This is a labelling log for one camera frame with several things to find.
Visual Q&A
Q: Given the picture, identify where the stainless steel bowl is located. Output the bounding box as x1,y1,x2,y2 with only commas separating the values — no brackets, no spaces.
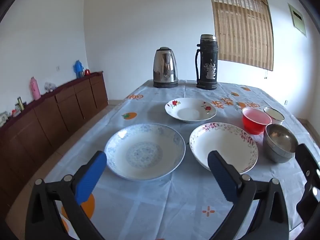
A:
262,123,298,164

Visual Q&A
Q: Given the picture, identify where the stainless steel electric kettle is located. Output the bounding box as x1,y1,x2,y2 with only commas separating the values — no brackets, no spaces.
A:
153,47,179,88

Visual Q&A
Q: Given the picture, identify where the pink thermos jug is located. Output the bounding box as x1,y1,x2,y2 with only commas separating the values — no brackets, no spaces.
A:
30,77,41,101

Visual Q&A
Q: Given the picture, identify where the orange print grey tablecloth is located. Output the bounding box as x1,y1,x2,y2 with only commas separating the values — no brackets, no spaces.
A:
5,79,320,240

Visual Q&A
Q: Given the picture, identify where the white enamel bowl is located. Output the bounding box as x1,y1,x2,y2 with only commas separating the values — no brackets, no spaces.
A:
263,106,286,126

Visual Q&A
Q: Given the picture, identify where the framed wall panel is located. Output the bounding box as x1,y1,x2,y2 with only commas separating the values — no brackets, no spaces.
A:
287,3,307,37

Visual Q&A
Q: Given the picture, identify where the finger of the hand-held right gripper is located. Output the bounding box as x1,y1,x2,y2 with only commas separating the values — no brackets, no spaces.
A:
295,144,320,227

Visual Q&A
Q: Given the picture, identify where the pink floral rim plate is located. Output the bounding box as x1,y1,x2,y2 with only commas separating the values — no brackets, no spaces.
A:
189,122,258,175

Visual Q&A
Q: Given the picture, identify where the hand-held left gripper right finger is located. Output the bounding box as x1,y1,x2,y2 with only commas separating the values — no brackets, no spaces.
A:
207,150,289,240

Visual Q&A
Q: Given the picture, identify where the red flower white plate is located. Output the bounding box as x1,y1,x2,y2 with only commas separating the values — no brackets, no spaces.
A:
165,98,217,123

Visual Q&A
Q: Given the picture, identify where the bamboo window blind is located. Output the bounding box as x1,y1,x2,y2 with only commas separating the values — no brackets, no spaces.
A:
208,0,274,71

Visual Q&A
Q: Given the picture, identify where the worn black thermos flask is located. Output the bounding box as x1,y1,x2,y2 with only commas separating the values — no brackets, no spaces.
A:
195,34,219,90

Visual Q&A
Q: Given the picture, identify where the blue patterned white plate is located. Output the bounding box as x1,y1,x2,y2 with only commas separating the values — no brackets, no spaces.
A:
104,123,186,181

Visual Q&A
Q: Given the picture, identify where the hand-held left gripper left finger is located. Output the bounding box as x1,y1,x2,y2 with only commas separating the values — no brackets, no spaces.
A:
25,151,108,240

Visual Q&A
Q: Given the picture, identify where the dark wooden sideboard cabinet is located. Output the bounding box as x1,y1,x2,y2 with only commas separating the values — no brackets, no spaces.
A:
0,71,109,220

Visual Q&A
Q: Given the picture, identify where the blue thermos jug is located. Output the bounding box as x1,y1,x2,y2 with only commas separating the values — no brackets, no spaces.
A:
73,60,84,79

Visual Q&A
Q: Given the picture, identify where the red plastic bowl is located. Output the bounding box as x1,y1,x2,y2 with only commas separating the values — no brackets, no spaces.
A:
242,107,272,135

